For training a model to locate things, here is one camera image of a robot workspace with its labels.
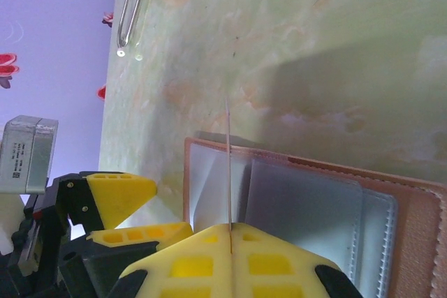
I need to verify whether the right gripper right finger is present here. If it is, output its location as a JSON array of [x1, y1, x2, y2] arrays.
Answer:
[[230, 222, 364, 298]]

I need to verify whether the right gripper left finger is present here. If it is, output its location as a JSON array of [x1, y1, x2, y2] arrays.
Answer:
[[113, 223, 233, 298]]

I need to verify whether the brown leather card holder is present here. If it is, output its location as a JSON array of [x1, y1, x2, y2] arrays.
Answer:
[[183, 131, 447, 298]]

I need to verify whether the red VIP card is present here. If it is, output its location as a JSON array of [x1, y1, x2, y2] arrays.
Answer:
[[225, 97, 234, 253]]

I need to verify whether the blue stethoscope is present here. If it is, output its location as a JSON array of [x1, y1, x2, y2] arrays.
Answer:
[[116, 0, 156, 61]]

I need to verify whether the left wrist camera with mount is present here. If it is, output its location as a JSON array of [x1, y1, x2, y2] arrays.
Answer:
[[0, 115, 59, 257]]

